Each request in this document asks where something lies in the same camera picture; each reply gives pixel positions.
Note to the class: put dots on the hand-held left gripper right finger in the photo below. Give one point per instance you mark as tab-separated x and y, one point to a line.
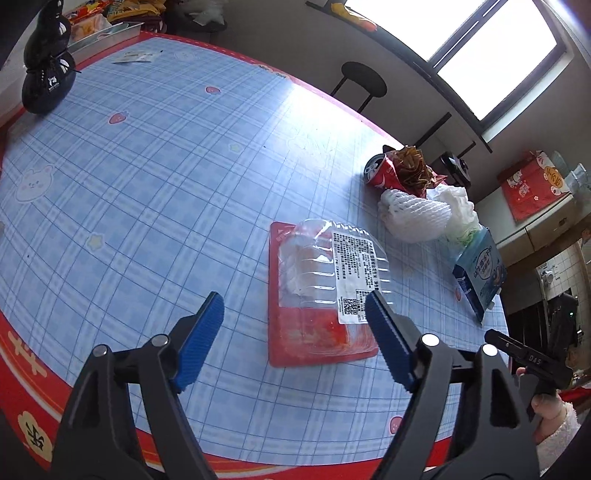
388	337

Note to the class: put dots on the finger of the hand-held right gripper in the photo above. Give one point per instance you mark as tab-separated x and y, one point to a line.
503	344

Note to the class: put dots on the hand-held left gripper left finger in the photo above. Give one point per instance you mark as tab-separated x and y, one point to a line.
198	341

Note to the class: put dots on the blue cardboard box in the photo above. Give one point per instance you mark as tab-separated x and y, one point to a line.
485	272

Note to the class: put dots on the red foam tray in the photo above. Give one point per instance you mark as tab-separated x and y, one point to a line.
304	344

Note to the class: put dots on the clear plastic clamshell container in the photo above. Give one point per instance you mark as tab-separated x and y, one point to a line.
314	267

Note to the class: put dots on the white foam fruit net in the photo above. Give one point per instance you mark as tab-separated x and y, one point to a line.
411	217

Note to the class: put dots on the white plastic bag with greens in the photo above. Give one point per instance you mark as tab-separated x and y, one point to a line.
461	207

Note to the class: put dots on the crushed red drink can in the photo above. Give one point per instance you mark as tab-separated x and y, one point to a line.
383	177

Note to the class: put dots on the brown foil wrapper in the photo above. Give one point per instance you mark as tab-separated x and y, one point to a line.
415	170

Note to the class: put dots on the person's right forearm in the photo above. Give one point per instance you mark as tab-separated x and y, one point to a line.
561	438

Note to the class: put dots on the person's right hand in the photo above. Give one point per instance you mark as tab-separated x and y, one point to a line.
549	408

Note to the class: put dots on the white fridge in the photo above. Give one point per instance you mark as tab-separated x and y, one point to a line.
545	230

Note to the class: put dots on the red printed cloth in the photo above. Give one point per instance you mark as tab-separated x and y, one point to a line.
526	189

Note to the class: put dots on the plastic containers on fridge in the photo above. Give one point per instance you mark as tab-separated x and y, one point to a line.
579	177

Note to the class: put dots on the blue plaid tablecloth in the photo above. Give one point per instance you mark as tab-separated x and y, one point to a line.
184	184

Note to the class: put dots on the electric pressure cooker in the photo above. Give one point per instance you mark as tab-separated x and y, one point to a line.
455	168

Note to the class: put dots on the black round-back chair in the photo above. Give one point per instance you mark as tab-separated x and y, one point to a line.
364	78

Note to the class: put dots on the window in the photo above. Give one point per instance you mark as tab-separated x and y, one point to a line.
485	69

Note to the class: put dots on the dark window sill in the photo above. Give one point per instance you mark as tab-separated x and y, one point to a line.
415	62

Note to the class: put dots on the small white sachet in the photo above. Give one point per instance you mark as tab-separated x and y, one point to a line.
147	55
127	59

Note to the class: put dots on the black gourd-shaped bottle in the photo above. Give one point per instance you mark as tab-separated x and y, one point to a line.
46	87

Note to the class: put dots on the metal tray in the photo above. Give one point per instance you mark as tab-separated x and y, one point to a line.
115	34

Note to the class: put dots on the yellow snack packet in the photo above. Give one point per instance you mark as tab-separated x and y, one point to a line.
351	11

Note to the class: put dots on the crumpled white plastic bag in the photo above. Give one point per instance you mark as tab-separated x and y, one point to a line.
207	11

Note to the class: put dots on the pile of snack packets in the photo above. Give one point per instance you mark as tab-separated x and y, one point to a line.
138	7

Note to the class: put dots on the folded metal frame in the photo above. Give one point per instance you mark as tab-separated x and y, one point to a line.
432	129

